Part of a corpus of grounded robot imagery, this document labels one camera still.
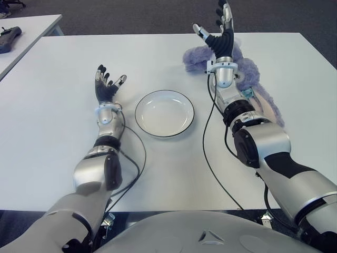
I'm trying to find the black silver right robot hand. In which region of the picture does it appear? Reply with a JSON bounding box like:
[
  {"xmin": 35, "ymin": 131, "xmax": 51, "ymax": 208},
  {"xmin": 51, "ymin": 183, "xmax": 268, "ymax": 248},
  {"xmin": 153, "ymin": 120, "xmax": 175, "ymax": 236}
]
[{"xmin": 192, "ymin": 0, "xmax": 235, "ymax": 59}]

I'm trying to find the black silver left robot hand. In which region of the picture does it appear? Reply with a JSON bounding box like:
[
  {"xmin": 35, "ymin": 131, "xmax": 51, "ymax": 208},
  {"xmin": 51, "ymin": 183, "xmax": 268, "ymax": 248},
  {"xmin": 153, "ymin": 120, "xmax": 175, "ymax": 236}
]
[{"xmin": 94, "ymin": 64, "xmax": 127, "ymax": 104}]

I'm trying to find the purple plush bunny doll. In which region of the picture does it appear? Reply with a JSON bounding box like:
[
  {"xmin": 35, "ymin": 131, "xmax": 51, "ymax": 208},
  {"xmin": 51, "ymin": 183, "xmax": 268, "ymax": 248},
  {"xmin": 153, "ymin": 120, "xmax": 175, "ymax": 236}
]
[{"xmin": 183, "ymin": 38, "xmax": 286, "ymax": 129}]

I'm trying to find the white plate with black rim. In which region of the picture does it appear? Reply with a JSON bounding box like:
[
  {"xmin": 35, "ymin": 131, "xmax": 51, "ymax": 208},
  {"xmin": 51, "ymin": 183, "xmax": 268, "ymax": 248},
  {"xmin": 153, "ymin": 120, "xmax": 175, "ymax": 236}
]
[{"xmin": 134, "ymin": 90, "xmax": 195, "ymax": 138}]

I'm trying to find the white side table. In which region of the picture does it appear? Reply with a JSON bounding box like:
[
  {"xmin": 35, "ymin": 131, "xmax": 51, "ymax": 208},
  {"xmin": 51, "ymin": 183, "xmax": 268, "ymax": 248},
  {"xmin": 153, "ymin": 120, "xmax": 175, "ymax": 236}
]
[{"xmin": 0, "ymin": 14, "xmax": 64, "ymax": 80}]

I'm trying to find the dark grey handheld device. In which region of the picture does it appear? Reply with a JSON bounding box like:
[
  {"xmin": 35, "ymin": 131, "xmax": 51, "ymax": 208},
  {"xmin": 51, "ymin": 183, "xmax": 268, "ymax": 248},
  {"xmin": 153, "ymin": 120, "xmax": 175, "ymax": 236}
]
[{"xmin": 0, "ymin": 26, "xmax": 22, "ymax": 54}]

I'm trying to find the metal table clamp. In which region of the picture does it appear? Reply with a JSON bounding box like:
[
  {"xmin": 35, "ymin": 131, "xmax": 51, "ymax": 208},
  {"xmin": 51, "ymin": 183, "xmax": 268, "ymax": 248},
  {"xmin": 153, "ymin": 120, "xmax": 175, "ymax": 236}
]
[
  {"xmin": 260, "ymin": 210, "xmax": 274, "ymax": 230},
  {"xmin": 101, "ymin": 212, "xmax": 116, "ymax": 239}
]

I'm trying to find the grey robot torso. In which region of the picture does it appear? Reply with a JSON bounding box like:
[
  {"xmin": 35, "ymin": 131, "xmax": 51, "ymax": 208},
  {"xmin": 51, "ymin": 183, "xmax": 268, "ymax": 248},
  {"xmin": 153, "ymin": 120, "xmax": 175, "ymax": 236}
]
[{"xmin": 93, "ymin": 210, "xmax": 316, "ymax": 253}]

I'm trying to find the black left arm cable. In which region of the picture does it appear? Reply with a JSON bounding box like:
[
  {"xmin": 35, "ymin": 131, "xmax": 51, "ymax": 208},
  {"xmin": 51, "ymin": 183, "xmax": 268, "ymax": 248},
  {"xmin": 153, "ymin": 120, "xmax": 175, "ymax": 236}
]
[{"xmin": 104, "ymin": 104, "xmax": 147, "ymax": 214}]

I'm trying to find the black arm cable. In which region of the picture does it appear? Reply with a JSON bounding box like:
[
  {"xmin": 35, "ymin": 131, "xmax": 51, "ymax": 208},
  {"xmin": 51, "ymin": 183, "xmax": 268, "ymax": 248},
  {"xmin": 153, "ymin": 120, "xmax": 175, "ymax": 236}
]
[
  {"xmin": 202, "ymin": 71, "xmax": 244, "ymax": 211},
  {"xmin": 104, "ymin": 104, "xmax": 147, "ymax": 214}
]

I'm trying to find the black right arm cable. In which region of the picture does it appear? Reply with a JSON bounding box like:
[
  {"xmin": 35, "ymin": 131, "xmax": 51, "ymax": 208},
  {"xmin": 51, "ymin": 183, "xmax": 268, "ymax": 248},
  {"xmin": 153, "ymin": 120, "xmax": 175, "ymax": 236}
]
[{"xmin": 202, "ymin": 71, "xmax": 244, "ymax": 211}]

